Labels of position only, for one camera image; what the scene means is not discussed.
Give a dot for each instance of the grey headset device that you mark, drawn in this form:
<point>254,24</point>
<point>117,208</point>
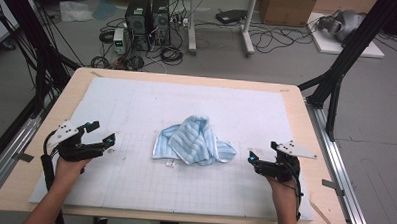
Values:
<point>346,23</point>

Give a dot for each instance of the thin wooden stick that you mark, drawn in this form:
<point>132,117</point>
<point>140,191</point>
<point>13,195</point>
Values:
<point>319,212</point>

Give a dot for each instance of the blue striped towel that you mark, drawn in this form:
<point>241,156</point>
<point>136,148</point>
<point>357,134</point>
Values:
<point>193,142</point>

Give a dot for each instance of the large black computer tower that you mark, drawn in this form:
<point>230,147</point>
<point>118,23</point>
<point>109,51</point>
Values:
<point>138,21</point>

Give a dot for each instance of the slim black computer tower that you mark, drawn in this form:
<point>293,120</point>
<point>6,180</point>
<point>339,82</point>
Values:
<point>161,20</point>

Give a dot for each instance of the white bench power supply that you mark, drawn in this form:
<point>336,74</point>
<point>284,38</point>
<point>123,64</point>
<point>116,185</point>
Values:
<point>119,40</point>

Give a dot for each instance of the white foam mat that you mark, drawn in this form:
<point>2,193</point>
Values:
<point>136,106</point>

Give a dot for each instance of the white desk leg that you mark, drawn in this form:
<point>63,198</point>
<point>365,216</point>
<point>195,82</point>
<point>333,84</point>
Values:
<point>192,25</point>
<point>247,33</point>

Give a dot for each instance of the person's right hand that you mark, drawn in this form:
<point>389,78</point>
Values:
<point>283,193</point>

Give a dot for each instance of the clear plastic bag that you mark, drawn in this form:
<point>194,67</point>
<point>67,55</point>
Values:
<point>75,11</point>

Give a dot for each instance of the white floor board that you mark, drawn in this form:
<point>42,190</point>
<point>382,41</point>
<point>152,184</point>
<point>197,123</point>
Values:
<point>329,46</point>

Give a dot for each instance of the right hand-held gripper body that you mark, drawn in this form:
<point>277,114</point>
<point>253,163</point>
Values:
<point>281,170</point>

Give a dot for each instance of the aluminium rail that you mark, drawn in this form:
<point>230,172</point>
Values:
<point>341,177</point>
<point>8,155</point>

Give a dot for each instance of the person's left hand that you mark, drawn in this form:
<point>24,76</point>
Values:
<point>67,172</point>

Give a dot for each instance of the brown cardboard box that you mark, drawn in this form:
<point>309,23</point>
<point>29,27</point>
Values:
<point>286,10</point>

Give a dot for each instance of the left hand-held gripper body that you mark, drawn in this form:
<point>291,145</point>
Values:
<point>72,150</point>

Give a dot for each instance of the black tape strip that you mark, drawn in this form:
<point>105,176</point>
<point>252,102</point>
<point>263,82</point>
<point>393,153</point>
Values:
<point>332,186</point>
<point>24,157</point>

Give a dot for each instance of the black flat laptop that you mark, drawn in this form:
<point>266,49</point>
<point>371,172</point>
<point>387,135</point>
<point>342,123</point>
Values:
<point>230,16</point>

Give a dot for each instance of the black metal frame stand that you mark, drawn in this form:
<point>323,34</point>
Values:
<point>334,73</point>
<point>44,63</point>

